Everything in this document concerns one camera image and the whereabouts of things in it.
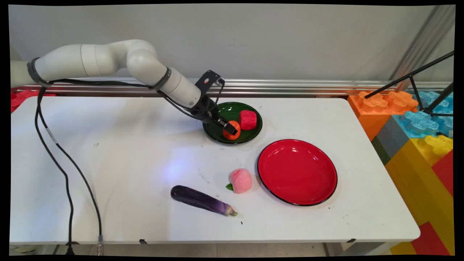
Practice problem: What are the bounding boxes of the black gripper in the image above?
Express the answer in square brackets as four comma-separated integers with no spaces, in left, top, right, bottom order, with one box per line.
[191,95,238,136]

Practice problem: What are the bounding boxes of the orange toy persimmon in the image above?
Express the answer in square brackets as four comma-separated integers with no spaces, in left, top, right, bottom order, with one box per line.
[223,120,241,141]

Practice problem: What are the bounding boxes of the dark green plate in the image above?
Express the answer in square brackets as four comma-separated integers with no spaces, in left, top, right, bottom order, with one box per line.
[202,101,263,145]

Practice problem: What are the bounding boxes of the red toy fruit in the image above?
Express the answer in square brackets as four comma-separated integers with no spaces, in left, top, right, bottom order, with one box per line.
[238,110,258,131]

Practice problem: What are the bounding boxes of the pink toy peach with leaf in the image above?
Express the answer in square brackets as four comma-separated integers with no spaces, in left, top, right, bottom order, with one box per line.
[225,168,253,194]

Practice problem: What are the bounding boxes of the purple toy eggplant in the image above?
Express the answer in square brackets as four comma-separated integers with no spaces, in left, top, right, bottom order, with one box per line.
[170,185,238,217]

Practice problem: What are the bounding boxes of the red plate with black rim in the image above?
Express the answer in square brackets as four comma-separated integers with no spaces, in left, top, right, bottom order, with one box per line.
[257,139,338,207]

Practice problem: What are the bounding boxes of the orange giant building block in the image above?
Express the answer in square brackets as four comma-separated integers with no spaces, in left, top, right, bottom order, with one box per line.
[347,91,419,142]

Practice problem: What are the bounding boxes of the grey giant building block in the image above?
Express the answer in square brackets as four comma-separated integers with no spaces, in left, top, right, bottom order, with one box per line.
[372,116,411,166]

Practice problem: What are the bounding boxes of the blue giant building block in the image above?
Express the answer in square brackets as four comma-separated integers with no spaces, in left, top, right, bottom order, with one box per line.
[393,91,453,139]

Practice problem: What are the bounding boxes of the black tripod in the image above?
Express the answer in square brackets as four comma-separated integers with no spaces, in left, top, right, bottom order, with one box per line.
[364,51,454,117]

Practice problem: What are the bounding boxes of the yellow giant building block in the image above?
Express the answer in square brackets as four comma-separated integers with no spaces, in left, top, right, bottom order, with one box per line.
[385,135,453,255]

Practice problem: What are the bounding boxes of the red giant building block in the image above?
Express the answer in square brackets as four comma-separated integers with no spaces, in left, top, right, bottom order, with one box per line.
[11,89,57,113]

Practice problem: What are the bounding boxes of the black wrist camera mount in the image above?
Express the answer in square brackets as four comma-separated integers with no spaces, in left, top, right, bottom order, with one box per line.
[195,70,224,91]

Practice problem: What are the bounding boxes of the black cable strap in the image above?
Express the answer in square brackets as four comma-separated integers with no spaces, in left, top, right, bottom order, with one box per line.
[27,57,48,88]
[150,67,171,91]

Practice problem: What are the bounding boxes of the aluminium rail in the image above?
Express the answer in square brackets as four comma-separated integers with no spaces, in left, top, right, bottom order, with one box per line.
[11,77,453,97]

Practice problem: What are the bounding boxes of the black cable with silver plug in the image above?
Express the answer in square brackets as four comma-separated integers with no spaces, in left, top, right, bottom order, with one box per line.
[36,78,226,256]

